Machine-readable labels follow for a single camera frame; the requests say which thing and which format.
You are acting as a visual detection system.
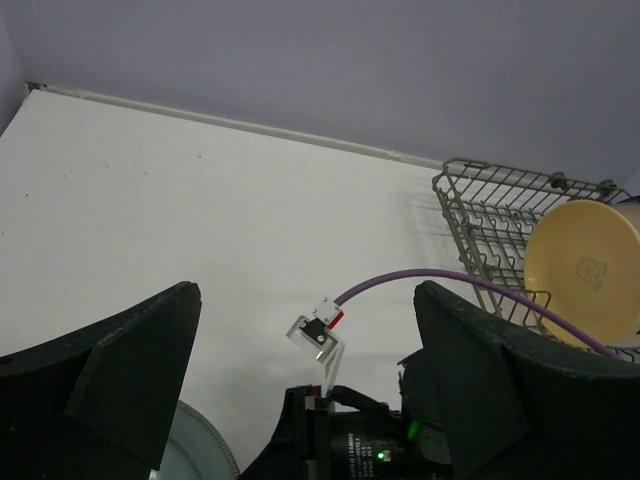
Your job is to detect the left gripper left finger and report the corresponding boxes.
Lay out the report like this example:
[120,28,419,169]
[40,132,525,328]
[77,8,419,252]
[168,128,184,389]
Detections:
[1,282,202,479]

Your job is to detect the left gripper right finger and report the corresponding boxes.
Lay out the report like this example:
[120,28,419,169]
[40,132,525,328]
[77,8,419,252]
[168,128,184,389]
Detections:
[414,281,639,479]

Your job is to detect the blue-grey plate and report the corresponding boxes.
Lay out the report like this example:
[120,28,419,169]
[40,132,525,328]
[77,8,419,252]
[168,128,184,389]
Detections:
[149,400,240,480]

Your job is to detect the yellow plate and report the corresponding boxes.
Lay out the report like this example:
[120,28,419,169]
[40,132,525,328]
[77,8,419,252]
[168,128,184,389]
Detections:
[524,200,639,347]

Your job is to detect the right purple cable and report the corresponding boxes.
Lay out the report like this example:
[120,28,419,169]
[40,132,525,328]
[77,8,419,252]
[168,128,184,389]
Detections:
[333,268,616,357]

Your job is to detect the grey wire dish rack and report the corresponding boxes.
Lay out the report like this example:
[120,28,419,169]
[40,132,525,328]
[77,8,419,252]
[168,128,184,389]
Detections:
[433,159,633,345]

